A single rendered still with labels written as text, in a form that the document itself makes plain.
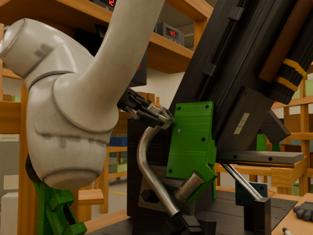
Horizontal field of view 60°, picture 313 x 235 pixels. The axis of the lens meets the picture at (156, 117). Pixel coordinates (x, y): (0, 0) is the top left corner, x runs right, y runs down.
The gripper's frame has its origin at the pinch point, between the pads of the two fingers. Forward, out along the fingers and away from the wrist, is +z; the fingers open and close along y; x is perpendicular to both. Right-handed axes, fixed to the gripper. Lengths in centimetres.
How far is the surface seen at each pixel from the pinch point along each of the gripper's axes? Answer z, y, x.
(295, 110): 850, 303, -124
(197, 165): 5.2, -15.7, 0.2
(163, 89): 793, 719, 166
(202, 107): 5.1, -4.2, -10.4
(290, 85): 27.8, -5.7, -32.4
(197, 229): 4.7, -27.9, 8.7
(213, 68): 0.9, -0.7, -19.3
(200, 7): 52, 76, -39
